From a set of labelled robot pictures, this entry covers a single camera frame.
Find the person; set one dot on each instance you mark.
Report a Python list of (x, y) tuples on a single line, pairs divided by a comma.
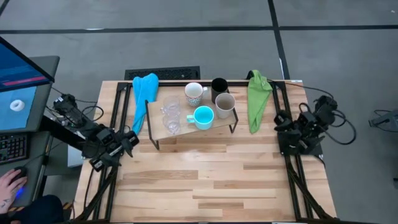
[(37, 210)]

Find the black computer mouse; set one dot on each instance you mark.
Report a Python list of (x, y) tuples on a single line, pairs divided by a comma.
[(21, 171)]

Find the teal mug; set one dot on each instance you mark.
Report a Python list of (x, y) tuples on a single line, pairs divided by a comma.
[(203, 117)]

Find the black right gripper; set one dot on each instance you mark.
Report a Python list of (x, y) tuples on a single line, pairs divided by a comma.
[(308, 133)]

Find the person's hand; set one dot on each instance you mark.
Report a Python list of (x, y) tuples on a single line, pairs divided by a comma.
[(9, 191)]

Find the white box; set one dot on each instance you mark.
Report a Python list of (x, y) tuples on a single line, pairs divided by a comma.
[(74, 157)]

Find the wooden shelf with black legs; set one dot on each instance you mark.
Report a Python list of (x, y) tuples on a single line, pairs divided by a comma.
[(155, 124)]

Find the grey side desk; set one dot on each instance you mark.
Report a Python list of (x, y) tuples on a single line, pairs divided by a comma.
[(35, 146)]

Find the blue cloth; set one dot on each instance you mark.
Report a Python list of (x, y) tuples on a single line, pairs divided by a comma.
[(144, 90)]

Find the yellow black striped foot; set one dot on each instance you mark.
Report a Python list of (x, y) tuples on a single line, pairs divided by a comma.
[(67, 205)]

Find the clear glass mug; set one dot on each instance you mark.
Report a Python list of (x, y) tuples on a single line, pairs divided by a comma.
[(171, 105), (172, 124)]

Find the grey framed screen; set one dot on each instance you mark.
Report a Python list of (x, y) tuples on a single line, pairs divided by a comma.
[(15, 105)]

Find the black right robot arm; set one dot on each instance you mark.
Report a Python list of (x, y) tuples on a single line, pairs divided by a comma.
[(326, 107)]

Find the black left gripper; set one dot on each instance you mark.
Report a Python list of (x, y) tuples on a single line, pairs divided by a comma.
[(113, 146)]

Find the tall beige cup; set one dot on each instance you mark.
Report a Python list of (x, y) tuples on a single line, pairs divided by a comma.
[(225, 105)]

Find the green cloth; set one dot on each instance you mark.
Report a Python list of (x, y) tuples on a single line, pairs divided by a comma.
[(258, 99)]

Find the black cup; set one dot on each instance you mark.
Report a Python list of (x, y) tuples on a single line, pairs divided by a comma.
[(219, 88)]

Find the backlit black keyboard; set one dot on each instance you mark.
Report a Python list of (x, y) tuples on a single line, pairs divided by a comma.
[(12, 148)]

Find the white patterned mug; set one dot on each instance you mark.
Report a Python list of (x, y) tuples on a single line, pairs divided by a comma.
[(193, 92)]

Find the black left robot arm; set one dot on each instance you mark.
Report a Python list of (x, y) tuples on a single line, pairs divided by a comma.
[(77, 119)]

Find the black metal table frame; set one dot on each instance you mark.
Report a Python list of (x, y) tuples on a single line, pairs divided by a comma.
[(174, 83)]

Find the black computer monitor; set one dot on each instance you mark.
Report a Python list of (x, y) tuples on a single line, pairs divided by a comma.
[(18, 70)]

